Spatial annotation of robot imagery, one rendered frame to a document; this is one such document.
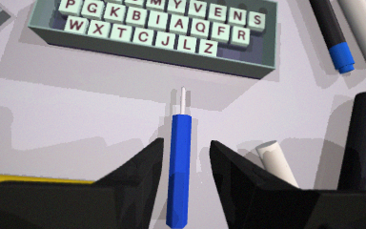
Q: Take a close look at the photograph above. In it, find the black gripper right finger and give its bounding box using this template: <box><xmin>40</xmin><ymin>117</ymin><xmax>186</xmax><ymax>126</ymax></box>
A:
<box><xmin>209</xmin><ymin>140</ymin><xmax>366</xmax><ymax>229</ymax></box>

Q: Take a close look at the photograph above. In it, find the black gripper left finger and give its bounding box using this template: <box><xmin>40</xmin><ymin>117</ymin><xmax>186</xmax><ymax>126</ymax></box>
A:
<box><xmin>0</xmin><ymin>137</ymin><xmax>164</xmax><ymax>229</ymax></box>

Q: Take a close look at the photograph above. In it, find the keyboard with white letter keys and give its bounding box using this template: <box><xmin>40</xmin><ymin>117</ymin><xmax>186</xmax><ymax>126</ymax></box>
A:
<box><xmin>26</xmin><ymin>0</ymin><xmax>279</xmax><ymax>80</ymax></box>

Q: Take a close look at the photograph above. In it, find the yellow cylinder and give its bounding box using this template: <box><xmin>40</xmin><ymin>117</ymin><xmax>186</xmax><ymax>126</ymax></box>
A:
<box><xmin>0</xmin><ymin>175</ymin><xmax>94</xmax><ymax>183</ymax></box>

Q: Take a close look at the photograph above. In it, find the blue stylus with thin metal tip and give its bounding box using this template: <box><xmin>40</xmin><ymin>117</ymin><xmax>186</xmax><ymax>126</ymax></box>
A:
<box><xmin>166</xmin><ymin>87</ymin><xmax>192</xmax><ymax>229</ymax></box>

